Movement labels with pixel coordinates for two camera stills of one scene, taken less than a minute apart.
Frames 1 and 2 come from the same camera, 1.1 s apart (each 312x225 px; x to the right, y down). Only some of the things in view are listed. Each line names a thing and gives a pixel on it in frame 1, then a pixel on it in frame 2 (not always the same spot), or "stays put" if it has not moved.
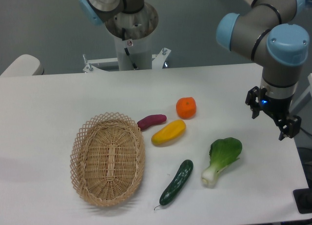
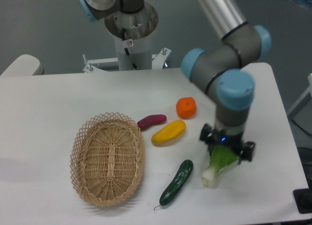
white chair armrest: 24,65 stays put
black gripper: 278,108 -> 235,141
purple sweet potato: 150,120 stays put
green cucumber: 183,174 stays put
